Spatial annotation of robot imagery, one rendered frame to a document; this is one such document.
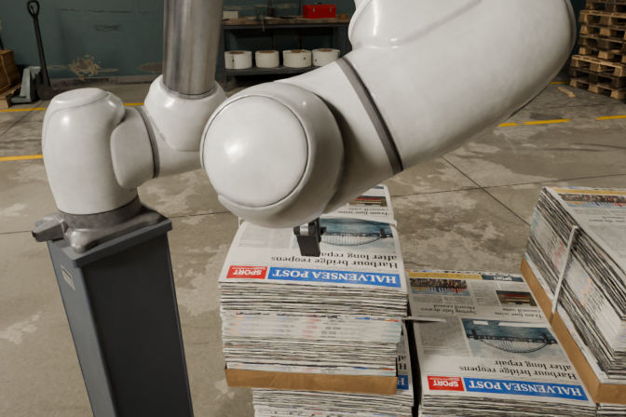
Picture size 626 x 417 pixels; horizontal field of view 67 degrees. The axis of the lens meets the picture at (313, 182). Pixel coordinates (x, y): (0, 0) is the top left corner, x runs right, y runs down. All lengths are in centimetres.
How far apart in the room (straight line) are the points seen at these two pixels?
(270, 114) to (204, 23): 60
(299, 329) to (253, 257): 13
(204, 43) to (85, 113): 25
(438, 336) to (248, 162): 77
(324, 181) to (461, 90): 11
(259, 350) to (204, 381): 126
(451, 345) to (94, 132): 77
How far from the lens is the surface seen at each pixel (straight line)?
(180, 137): 97
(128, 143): 96
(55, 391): 222
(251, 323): 78
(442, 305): 108
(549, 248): 108
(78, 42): 743
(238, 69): 667
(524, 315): 111
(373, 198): 96
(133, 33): 728
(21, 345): 250
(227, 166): 29
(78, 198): 98
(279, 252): 77
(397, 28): 35
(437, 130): 34
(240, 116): 29
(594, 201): 108
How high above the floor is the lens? 148
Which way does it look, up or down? 24 degrees down
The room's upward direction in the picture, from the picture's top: straight up
